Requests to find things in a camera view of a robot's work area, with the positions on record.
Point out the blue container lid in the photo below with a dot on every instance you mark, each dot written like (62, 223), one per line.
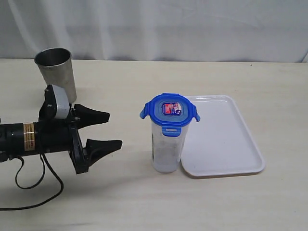
(171, 112)

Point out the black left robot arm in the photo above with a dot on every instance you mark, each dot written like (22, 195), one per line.
(21, 139)

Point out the white plastic tray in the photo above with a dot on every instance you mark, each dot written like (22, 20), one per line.
(220, 144)

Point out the stainless steel cup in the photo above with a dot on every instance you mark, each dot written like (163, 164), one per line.
(55, 65)

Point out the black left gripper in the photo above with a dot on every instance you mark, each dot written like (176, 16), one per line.
(58, 135)

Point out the clear plastic container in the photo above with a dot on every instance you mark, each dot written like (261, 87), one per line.
(167, 146)

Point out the white backdrop curtain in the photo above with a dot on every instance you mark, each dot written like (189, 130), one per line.
(158, 30)

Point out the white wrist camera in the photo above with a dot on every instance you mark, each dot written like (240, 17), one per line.
(62, 103)

